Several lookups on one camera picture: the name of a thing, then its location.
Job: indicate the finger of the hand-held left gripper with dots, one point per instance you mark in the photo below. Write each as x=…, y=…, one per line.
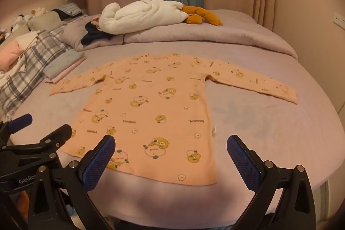
x=20, y=119
x=58, y=137

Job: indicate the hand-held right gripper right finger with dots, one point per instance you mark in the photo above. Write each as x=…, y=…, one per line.
x=242, y=162

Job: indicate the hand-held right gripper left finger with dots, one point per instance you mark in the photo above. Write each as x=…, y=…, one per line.
x=98, y=165

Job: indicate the orange cartoon print shirt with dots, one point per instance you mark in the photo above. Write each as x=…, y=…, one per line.
x=161, y=100

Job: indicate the dark clothes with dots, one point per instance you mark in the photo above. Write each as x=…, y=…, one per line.
x=94, y=36

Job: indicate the lilac bed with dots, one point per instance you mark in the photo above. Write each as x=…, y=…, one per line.
x=269, y=125

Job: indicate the folded pink cloth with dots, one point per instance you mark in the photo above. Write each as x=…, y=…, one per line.
x=62, y=78

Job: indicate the grey plaid blanket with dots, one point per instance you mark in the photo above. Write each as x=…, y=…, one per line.
x=35, y=57

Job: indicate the pink bundled cloth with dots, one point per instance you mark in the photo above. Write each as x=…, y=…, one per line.
x=9, y=54

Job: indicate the folded grey cloth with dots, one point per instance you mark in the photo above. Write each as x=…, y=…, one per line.
x=63, y=63

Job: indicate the grey pillow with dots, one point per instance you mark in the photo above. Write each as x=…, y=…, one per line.
x=44, y=21

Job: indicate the small white plush toys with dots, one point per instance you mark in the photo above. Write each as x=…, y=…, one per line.
x=25, y=17

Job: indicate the plaid pillow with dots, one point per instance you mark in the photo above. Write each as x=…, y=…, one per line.
x=68, y=8

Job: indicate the folded lilac quilt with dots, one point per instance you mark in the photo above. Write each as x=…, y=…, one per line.
x=229, y=36

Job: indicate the white pillow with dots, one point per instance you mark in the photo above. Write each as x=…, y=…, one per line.
x=145, y=14

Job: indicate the white power strip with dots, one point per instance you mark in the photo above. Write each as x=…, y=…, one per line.
x=340, y=19

